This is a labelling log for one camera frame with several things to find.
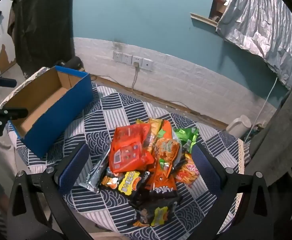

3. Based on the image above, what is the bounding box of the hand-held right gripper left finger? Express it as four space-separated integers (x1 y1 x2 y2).
6 142 94 240

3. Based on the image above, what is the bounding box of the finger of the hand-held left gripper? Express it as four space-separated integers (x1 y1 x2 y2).
2 107 29 121
0 77 17 88

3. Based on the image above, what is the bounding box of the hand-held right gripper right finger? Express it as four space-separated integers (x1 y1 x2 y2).
189 144 274 240

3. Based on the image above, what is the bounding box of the silver foil snack packet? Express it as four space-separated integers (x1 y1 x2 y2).
79 145 111 193

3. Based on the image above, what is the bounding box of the orange green snack packet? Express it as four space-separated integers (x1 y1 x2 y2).
153 137 181 178

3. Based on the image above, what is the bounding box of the blue cardboard box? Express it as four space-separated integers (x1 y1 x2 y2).
2 65 93 158

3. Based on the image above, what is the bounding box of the orange black snack packet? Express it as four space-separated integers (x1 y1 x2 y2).
143 164 178 201

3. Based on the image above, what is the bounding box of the large orange-red snack packet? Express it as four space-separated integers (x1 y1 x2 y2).
109 126 154 173

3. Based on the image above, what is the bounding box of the black yellow snack packet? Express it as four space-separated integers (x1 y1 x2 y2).
100 169 149 197
133 197 182 228

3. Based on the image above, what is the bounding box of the orange fries snack packet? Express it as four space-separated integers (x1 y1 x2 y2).
174 152 200 186

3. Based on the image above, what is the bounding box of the white kettle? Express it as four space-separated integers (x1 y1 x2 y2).
226 115 252 139

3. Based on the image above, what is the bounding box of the black round object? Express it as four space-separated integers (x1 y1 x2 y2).
55 57 84 71

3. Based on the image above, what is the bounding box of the orange yellow snack packet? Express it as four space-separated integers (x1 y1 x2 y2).
136 118 173 141

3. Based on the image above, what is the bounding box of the navy white patterned blanket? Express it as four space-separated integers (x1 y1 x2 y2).
0 67 251 240

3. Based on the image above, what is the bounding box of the grey hanging cloth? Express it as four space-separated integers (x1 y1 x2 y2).
248 62 292 188

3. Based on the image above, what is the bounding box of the wooden window sill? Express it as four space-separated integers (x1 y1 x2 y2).
190 13 219 27

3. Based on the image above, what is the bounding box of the silver foil curtain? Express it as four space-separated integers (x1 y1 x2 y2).
216 0 292 88

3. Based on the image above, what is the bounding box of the white cable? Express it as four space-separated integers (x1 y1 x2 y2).
244 77 278 143

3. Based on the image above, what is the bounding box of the grey plug cable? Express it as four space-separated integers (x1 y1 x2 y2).
131 62 140 92

